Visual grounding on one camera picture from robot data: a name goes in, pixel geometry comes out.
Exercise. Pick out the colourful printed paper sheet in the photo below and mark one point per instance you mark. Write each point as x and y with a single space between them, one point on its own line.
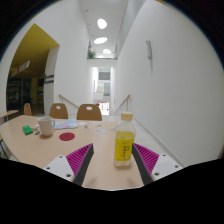
66 124

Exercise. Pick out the wooden stair handrail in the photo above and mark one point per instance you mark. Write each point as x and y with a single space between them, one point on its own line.
68 100
124 100

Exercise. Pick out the white mug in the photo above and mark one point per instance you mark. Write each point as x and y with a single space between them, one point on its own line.
45 126

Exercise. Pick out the round ceiling lights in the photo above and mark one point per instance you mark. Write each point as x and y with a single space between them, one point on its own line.
102 23

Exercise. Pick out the small green box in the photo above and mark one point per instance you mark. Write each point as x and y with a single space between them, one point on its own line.
27 129

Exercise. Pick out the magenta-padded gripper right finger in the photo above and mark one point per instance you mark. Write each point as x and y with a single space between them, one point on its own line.
148 159

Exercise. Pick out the round sticker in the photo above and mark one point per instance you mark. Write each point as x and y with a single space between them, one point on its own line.
99 126

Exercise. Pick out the yellow drink bottle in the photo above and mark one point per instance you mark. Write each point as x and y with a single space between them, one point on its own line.
124 146

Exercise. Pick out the wooden side table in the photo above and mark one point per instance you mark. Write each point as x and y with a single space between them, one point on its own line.
7 113

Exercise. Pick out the green potted plant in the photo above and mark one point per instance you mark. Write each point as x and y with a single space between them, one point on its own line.
91 54

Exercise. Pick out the dark wall sign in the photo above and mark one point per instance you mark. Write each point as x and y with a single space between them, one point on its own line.
49 79

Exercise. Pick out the white and blue sticker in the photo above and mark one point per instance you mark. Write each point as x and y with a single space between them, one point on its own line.
100 131

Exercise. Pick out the small colourful sticker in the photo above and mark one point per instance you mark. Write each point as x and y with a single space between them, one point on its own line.
37 133

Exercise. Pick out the wooden chairs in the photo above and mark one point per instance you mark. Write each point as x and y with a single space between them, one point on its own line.
89 113

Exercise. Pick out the flat round red coaster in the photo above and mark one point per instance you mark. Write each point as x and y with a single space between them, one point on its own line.
66 136

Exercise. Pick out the hanging white sign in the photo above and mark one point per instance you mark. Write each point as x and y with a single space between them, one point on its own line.
21 67

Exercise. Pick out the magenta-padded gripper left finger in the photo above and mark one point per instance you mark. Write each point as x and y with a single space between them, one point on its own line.
78 159

